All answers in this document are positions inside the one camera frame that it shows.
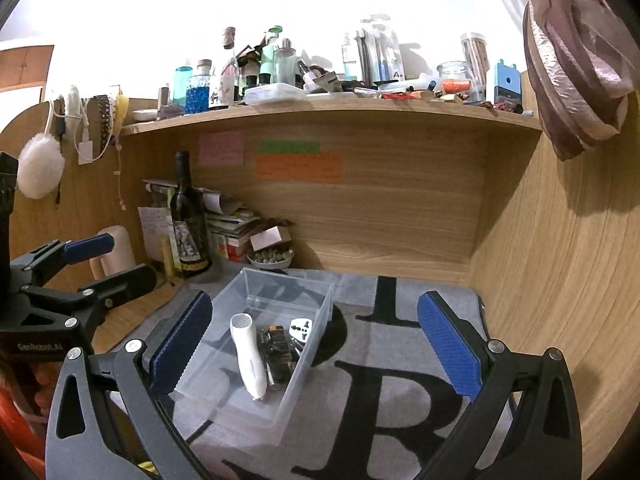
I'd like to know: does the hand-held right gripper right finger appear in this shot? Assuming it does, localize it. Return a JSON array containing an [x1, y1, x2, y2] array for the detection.
[[417, 290, 584, 480]]

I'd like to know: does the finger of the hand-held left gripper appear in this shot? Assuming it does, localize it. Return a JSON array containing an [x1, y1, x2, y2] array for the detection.
[[22, 266, 157, 347], [10, 234, 116, 287]]

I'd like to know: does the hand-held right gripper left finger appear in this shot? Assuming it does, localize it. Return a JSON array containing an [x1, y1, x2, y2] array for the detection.
[[46, 290, 214, 480]]

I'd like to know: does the white handheld device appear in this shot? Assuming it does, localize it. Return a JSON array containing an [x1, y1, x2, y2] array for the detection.
[[230, 313, 268, 401]]

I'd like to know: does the small black adapter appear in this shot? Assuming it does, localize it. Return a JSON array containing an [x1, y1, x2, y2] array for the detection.
[[257, 325, 293, 358]]

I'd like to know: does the black electronic gadget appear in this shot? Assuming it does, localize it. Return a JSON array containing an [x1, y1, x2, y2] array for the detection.
[[261, 342, 305, 392]]

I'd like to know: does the clear plastic storage box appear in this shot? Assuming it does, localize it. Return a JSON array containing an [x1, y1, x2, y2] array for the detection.
[[172, 267, 335, 447]]

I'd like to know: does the white travel plug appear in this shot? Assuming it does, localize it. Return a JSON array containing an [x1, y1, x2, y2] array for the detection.
[[289, 317, 317, 343]]

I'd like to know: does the person's left hand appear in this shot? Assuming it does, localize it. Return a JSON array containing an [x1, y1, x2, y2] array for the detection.
[[21, 360, 64, 414]]

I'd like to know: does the cream cylinder cushion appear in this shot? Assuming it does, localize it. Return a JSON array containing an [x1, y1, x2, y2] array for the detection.
[[90, 226, 137, 281]]

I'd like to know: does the handwritten paper note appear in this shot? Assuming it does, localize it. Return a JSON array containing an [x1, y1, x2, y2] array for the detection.
[[137, 205, 173, 263]]

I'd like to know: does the dark wine bottle elephant label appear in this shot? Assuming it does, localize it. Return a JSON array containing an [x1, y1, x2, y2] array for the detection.
[[169, 151, 213, 278]]

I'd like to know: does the rolled printed magazine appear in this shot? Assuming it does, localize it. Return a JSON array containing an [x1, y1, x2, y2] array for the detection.
[[141, 178, 176, 197]]

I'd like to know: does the white fluffy powder puff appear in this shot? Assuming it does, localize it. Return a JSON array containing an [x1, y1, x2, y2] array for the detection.
[[17, 132, 66, 200]]

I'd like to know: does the grey mat with black letters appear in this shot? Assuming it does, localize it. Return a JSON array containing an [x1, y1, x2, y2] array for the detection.
[[107, 267, 516, 480]]

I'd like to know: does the stack of papers and booklets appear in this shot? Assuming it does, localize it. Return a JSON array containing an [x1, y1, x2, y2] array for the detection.
[[202, 205, 261, 261]]

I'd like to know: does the curled white paper sheet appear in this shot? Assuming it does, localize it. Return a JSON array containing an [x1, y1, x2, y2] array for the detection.
[[200, 187, 231, 213]]

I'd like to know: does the white bowl of marbles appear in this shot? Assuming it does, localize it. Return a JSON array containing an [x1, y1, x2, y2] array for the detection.
[[247, 246, 295, 271]]

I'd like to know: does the lace ribbon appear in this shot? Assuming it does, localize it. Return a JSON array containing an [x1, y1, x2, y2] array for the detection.
[[95, 92, 117, 161]]

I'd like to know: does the blank white card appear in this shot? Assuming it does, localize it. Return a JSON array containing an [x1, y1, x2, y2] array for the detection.
[[249, 226, 292, 252]]

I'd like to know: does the pink sticky note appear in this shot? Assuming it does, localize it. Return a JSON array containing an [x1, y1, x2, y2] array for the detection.
[[200, 131, 246, 166]]

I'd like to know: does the blue plastic bottle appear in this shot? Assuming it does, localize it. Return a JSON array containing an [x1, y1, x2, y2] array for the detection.
[[173, 66, 193, 113]]

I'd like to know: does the glass bottle with blue beads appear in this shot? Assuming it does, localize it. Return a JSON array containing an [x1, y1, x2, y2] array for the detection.
[[186, 60, 212, 115]]

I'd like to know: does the orange sticky note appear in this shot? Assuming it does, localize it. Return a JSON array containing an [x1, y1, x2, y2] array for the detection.
[[256, 154, 343, 184]]

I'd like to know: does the green sticky note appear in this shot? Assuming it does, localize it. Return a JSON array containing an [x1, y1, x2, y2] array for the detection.
[[259, 140, 321, 155]]

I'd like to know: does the clear bottle with cork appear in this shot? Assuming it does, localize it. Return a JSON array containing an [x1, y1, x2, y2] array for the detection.
[[209, 26, 240, 110]]

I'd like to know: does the white plastic lidded container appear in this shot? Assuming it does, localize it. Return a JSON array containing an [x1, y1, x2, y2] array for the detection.
[[244, 83, 307, 106]]

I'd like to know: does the wooden shelf board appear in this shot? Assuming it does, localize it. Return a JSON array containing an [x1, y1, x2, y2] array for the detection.
[[120, 95, 543, 136]]

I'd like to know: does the green pump bottle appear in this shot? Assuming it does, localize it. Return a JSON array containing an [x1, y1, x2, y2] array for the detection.
[[260, 25, 283, 86]]

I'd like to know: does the blue rectangular case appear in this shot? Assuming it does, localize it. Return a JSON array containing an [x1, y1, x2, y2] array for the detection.
[[492, 60, 523, 113]]

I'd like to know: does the clear glass bottle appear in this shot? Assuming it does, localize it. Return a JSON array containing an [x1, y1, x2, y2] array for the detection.
[[274, 39, 298, 86]]

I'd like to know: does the glass jar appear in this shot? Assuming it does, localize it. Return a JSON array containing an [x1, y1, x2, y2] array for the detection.
[[436, 61, 473, 95]]

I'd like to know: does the clear tube of sticks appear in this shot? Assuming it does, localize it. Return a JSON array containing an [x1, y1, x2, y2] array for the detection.
[[460, 33, 488, 102]]

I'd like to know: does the clear toothbrush package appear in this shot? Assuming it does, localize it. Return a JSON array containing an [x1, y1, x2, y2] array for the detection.
[[356, 15, 407, 86]]

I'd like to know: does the pink brown hanging cloth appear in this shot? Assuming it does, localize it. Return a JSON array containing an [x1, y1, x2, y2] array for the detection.
[[522, 0, 633, 162]]

